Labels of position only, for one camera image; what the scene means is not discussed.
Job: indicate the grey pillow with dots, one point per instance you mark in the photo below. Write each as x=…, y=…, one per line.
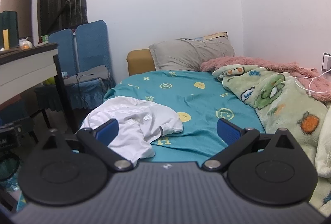
x=188, y=54

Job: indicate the pink fluffy blanket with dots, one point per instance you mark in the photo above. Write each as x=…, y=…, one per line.
x=258, y=62

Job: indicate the wall socket with white charger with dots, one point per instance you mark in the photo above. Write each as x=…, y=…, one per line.
x=327, y=62

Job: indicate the green cup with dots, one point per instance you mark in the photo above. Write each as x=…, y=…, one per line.
x=45, y=39

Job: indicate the white desk with dark top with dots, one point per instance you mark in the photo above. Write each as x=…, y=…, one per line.
x=23, y=68

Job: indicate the white shirt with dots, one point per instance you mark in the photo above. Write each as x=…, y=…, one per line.
x=134, y=120

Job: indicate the cardboard box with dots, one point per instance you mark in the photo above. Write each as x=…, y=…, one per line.
x=15, y=4

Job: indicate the teal plastic bag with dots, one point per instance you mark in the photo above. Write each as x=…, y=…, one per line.
x=10, y=185

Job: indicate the blue covered chair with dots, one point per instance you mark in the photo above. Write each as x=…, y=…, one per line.
x=91, y=45
x=62, y=50

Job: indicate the yellow card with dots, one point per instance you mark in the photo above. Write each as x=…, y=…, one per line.
x=6, y=39

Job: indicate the teal printed bed sheet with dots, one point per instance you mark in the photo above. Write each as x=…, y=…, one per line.
x=181, y=94

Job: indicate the mustard yellow cushion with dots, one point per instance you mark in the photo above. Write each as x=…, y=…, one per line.
x=139, y=62

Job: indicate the yellow and blue pillow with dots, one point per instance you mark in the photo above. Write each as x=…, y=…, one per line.
x=214, y=35

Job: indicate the grey cloth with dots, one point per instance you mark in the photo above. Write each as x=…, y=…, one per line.
x=100, y=72

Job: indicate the dark green box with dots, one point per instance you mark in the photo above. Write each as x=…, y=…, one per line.
x=11, y=22

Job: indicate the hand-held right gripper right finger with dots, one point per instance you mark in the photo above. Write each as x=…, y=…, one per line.
x=227, y=131

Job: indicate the green cartoon print blanket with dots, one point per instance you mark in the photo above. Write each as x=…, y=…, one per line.
x=279, y=99

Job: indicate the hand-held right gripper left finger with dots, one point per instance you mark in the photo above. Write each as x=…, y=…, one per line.
x=107, y=130

